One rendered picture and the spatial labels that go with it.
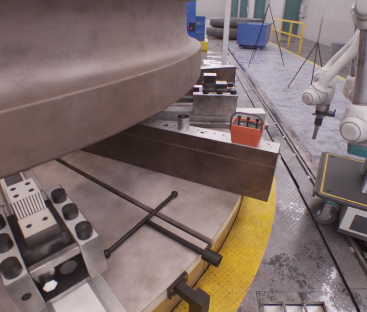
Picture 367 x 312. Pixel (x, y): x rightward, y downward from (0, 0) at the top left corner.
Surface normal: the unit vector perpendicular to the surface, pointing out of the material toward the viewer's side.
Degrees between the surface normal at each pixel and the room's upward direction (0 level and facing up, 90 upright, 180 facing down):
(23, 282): 90
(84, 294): 0
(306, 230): 0
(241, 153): 90
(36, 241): 90
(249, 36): 90
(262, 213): 0
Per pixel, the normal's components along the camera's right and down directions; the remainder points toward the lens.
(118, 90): 0.81, 0.30
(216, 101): -0.05, 0.51
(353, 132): -0.83, 0.39
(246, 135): -0.42, 0.56
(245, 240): 0.00, -0.86
